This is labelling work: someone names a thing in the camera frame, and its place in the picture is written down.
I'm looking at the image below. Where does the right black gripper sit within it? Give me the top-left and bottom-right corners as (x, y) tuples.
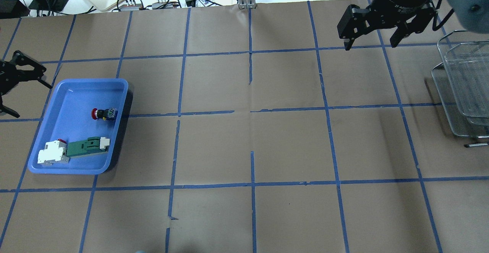
(337, 0), (436, 51)

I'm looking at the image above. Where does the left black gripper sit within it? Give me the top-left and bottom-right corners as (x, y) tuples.
(0, 50), (52, 118)

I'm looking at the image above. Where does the red emergency stop button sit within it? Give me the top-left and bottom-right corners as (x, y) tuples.
(90, 108), (118, 121)

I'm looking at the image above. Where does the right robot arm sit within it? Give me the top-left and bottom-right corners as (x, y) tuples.
(337, 0), (489, 51)

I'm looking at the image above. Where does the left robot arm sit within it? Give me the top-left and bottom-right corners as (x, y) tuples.
(0, 50), (53, 118)

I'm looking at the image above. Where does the blue plastic tray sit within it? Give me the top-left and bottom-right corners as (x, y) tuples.
(28, 78), (132, 175)

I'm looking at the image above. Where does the white circuit breaker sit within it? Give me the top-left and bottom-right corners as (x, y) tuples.
(37, 139), (70, 166)

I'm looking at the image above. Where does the metal wire mesh shelf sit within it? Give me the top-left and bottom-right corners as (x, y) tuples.
(431, 30), (489, 148)

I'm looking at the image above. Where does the green white switch part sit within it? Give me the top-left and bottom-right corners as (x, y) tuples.
(66, 136), (111, 158)

